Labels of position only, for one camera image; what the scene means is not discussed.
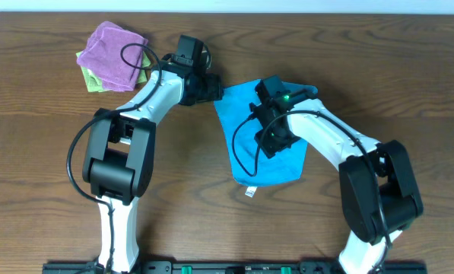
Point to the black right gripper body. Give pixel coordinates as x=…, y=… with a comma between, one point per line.
x=271, y=141

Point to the blue microfiber cloth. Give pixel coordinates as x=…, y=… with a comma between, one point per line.
x=239, y=132

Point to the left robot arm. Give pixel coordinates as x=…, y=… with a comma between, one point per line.
x=119, y=160

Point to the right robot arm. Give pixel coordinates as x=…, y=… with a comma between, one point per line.
x=379, y=194

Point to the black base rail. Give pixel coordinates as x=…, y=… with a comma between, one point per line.
x=167, y=267

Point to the purple folded cloth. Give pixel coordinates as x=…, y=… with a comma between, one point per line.
x=111, y=58

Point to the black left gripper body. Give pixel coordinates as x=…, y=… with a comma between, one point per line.
x=214, y=88

